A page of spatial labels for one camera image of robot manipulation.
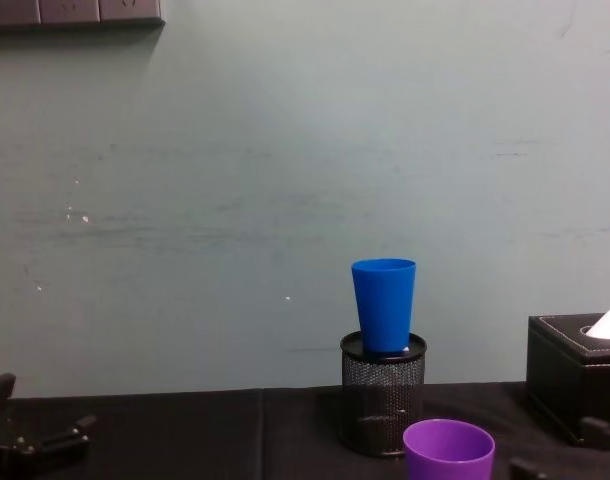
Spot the purple plastic cup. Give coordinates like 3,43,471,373
402,418,497,480

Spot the black leather tissue box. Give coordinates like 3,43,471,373
526,312,610,447

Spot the blue plastic cup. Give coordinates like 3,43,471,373
350,257,417,354

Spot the grey wall socket panel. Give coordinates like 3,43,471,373
0,0,167,34

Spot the black table cloth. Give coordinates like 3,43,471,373
0,381,610,480

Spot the black mesh pen holder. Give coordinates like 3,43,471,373
339,329,429,459

